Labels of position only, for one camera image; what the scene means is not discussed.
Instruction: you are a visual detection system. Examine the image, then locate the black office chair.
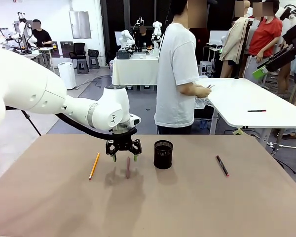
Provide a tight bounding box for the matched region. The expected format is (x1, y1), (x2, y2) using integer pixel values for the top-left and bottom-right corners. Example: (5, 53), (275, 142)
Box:
(69, 42), (90, 75)

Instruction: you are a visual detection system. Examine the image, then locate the table with white cloth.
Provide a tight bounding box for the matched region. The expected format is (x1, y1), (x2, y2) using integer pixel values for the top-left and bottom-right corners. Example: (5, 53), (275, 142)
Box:
(111, 54), (161, 86)

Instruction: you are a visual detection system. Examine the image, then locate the metal light stand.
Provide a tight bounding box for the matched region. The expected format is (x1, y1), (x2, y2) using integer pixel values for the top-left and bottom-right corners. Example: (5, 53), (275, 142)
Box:
(265, 134), (296, 175)

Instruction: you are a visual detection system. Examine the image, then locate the mannequin with beige jacket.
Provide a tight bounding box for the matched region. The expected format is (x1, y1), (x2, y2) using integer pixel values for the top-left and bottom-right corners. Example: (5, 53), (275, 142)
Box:
(219, 0), (253, 80)

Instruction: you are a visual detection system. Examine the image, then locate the black mesh pen holder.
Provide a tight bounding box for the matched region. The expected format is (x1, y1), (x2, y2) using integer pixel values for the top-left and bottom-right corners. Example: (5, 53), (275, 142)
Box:
(153, 140), (174, 170)

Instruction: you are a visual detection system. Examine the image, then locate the black marker with red ends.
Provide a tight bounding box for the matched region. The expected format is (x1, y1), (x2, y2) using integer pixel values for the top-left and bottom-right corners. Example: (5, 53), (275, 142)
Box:
(215, 155), (230, 177)

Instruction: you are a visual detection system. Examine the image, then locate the grey metal wall panel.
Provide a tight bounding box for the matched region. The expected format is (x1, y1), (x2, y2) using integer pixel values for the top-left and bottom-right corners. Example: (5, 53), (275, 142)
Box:
(69, 10), (92, 40)

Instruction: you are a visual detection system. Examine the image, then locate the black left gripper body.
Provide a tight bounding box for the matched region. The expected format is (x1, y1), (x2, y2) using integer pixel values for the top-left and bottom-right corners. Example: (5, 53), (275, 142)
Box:
(110, 128), (138, 152)

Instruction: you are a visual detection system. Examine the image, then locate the person's right forearm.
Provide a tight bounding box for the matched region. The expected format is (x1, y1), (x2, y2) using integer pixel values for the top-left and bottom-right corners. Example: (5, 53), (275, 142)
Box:
(176, 82), (201, 96)

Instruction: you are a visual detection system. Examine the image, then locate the seated person in black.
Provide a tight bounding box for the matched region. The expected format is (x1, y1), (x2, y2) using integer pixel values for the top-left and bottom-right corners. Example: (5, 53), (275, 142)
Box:
(138, 24), (148, 51)

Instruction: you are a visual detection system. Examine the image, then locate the grey metal workbench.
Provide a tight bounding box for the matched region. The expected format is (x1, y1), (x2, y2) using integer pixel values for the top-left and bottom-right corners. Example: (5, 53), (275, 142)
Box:
(19, 46), (56, 75)

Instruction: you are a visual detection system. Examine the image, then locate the person in white T-shirt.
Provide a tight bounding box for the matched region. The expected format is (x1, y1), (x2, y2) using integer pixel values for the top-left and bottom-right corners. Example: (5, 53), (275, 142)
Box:
(154, 0), (208, 135)

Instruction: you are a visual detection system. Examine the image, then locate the person in red shirt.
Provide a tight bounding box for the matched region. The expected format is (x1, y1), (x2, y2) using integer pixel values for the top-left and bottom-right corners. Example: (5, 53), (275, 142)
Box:
(247, 0), (291, 98)

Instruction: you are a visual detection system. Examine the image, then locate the black tripod leg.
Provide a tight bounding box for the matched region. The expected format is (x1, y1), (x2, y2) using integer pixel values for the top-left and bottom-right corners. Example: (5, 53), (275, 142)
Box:
(20, 110), (42, 137)

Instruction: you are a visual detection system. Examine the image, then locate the white air purifier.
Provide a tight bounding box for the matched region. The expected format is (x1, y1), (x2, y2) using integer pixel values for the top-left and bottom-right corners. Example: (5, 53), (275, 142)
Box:
(58, 62), (77, 90)

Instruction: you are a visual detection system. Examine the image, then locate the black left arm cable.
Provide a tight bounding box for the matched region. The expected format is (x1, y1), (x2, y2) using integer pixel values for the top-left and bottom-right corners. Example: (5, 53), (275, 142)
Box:
(4, 105), (116, 142)

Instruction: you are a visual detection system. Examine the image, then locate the dark poster board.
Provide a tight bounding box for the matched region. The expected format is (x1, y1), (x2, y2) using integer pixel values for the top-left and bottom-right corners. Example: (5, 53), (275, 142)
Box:
(60, 41), (74, 58)

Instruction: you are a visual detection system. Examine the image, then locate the person's right hand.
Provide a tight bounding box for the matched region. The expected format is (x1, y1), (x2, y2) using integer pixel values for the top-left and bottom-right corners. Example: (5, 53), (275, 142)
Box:
(195, 84), (213, 99)

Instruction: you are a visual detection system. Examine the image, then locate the white rounded table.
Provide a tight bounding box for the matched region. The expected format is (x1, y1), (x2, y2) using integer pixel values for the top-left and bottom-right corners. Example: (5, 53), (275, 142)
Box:
(194, 78), (296, 149)

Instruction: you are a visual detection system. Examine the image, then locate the yellow pencil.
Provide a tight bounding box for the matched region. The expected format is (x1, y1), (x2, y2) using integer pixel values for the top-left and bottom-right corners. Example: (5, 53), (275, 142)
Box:
(88, 152), (101, 181)

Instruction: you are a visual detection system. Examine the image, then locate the person in black shirt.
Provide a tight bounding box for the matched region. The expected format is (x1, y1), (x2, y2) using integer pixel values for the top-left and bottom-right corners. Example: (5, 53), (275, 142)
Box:
(31, 19), (54, 49)

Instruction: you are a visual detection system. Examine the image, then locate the white plastic bag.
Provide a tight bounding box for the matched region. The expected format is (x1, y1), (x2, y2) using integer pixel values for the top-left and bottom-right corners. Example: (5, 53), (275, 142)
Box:
(194, 96), (215, 110)

